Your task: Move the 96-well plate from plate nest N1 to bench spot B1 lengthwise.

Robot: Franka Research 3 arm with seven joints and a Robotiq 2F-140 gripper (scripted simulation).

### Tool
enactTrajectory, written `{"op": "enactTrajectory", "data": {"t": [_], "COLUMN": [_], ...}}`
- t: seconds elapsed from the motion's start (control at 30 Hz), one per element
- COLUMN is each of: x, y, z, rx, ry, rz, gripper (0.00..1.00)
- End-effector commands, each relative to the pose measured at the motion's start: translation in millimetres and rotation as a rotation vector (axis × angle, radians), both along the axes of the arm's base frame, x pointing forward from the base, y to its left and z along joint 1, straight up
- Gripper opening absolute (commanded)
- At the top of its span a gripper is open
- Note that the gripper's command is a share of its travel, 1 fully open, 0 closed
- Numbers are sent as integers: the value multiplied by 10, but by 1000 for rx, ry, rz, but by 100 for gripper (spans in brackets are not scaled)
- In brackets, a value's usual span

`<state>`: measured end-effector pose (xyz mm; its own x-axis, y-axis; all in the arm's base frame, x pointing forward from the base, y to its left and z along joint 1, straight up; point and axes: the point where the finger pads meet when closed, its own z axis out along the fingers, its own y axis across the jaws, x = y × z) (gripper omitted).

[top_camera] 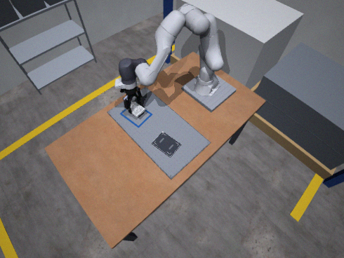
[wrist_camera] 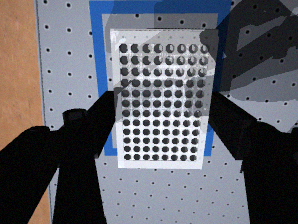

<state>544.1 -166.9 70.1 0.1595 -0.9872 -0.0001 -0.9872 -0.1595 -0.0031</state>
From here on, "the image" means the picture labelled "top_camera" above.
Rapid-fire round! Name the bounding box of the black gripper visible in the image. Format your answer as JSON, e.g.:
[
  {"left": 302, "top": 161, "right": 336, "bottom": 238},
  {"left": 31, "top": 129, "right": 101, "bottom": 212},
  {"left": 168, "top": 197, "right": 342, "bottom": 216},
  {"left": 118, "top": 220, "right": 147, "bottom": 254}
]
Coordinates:
[{"left": 123, "top": 87, "right": 142, "bottom": 114}]

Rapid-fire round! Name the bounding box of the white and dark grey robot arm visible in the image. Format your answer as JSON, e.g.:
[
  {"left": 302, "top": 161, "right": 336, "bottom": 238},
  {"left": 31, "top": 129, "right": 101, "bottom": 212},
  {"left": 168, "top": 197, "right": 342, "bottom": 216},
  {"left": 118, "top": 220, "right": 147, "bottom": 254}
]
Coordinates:
[{"left": 115, "top": 4, "right": 224, "bottom": 96}]

